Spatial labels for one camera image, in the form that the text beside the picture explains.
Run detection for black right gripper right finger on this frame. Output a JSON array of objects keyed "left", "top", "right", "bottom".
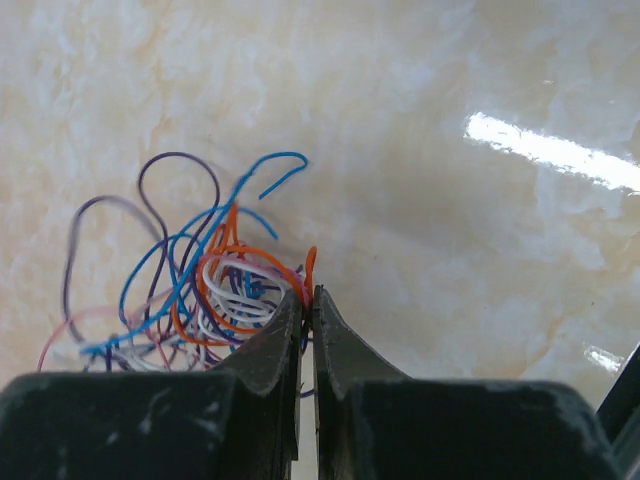
[{"left": 312, "top": 287, "right": 621, "bottom": 479}]

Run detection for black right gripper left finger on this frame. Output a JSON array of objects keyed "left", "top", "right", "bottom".
[{"left": 1, "top": 292, "right": 304, "bottom": 479}]

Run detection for coloured wire bundle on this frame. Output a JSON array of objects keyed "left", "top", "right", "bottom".
[{"left": 37, "top": 151, "right": 321, "bottom": 374}]

